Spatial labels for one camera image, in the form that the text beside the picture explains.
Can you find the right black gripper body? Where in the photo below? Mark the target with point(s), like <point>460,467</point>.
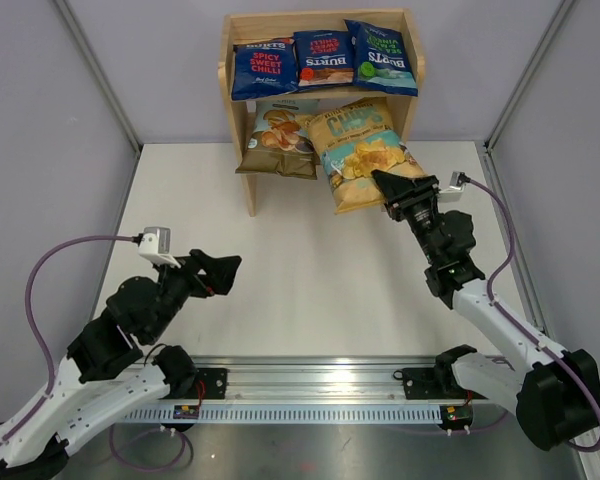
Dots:
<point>420,212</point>

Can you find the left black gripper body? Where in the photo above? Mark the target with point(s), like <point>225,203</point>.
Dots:
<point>176,286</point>

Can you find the yellow kettle chips bag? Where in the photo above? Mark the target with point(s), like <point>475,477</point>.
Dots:
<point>353,141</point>

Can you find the light blue cassava chips bag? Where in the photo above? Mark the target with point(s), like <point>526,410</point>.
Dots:
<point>279,143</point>

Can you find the blue green Burts vinegar bag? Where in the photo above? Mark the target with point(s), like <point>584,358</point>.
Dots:
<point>380,60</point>

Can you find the blue Burts chilli bag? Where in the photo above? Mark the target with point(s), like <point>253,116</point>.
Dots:
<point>265,69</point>
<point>325,58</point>

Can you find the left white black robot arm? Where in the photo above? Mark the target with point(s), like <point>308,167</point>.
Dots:
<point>90,391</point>

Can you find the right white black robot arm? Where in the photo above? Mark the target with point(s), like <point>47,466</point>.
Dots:
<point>553,392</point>

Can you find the wooden two-tier shelf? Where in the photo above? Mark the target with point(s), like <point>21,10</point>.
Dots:
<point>247,28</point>

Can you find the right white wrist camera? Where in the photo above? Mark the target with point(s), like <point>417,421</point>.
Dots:
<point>456,188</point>

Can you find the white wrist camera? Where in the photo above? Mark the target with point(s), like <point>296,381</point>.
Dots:
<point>154,246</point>
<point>456,188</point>

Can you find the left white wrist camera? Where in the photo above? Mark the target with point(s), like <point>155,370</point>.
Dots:
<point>154,246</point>

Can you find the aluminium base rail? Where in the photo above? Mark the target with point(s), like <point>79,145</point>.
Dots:
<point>291,393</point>

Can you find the right aluminium frame post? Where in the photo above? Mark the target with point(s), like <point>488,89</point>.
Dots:
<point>554,27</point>

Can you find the aluminium frame post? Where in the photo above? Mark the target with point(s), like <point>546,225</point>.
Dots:
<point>78,36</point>
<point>554,27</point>

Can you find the left aluminium frame post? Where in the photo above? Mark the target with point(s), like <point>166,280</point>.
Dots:
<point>78,36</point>

